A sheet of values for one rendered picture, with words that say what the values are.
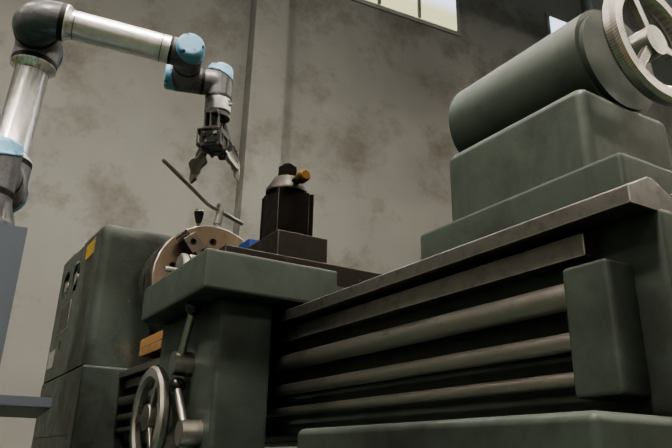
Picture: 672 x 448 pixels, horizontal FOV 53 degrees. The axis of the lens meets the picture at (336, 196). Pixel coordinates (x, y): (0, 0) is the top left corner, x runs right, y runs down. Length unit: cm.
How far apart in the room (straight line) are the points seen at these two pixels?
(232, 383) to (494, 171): 46
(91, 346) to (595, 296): 147
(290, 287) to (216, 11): 527
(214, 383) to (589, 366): 56
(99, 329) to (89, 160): 348
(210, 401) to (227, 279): 17
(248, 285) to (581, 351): 54
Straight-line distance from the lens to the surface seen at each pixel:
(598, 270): 57
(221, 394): 97
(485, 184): 82
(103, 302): 188
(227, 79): 196
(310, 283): 102
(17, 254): 156
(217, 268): 96
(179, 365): 105
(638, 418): 51
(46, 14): 187
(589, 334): 57
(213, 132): 186
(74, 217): 510
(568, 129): 76
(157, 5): 603
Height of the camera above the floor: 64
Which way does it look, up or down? 22 degrees up
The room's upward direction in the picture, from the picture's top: 1 degrees clockwise
